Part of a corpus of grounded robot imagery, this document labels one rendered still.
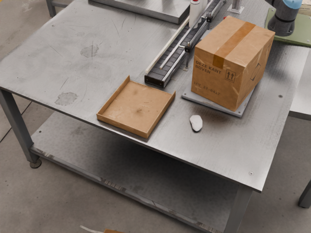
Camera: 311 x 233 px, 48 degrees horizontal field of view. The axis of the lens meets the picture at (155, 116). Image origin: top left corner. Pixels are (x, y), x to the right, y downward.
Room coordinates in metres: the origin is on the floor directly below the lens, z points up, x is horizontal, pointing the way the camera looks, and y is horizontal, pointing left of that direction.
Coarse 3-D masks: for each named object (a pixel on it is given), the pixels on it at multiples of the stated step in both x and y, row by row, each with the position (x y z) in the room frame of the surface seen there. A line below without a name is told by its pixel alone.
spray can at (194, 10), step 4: (192, 0) 1.74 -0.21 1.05; (196, 0) 1.73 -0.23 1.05; (192, 4) 1.73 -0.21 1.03; (196, 4) 1.72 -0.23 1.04; (192, 8) 1.73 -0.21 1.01; (196, 8) 1.72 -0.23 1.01; (192, 12) 1.72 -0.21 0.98; (196, 12) 1.72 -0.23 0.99; (192, 16) 1.72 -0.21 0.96; (196, 16) 1.72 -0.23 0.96; (192, 20) 1.72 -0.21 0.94; (192, 24) 1.72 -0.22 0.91; (196, 24) 1.73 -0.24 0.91; (196, 28) 1.73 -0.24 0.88
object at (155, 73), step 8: (208, 0) 2.03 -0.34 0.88; (216, 0) 2.03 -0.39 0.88; (208, 8) 1.94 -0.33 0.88; (200, 24) 1.77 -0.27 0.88; (184, 32) 1.69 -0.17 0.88; (192, 32) 1.69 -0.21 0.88; (176, 40) 1.61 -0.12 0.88; (184, 40) 1.61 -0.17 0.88; (168, 48) 1.54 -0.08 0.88; (176, 56) 1.47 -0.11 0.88; (160, 64) 1.41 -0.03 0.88; (168, 64) 1.41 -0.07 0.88; (152, 72) 1.35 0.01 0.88; (160, 72) 1.35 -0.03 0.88; (160, 80) 1.29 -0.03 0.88
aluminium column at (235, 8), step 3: (234, 0) 2.00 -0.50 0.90; (237, 0) 1.99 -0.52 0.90; (240, 0) 1.99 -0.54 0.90; (234, 3) 2.00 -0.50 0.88; (237, 3) 1.99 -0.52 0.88; (240, 3) 2.01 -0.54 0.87; (234, 6) 1.99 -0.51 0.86; (237, 6) 1.99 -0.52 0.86; (240, 6) 2.02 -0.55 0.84; (231, 9) 2.00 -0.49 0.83; (234, 9) 2.00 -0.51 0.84; (237, 9) 1.98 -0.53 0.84
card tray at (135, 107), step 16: (128, 80) 1.33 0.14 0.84; (112, 96) 1.20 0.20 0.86; (128, 96) 1.23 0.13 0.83; (144, 96) 1.22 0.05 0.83; (160, 96) 1.22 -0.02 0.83; (112, 112) 1.12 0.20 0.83; (128, 112) 1.12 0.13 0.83; (144, 112) 1.12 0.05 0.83; (160, 112) 1.08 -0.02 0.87; (128, 128) 1.00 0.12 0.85; (144, 128) 1.02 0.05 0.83
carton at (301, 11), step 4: (304, 0) 1.97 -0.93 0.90; (308, 0) 1.97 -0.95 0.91; (304, 4) 1.93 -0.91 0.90; (308, 4) 1.93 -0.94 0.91; (300, 8) 1.94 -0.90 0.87; (304, 8) 1.93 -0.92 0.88; (308, 8) 1.93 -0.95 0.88; (300, 12) 1.93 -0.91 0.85; (304, 12) 1.93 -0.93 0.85; (308, 12) 1.93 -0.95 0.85
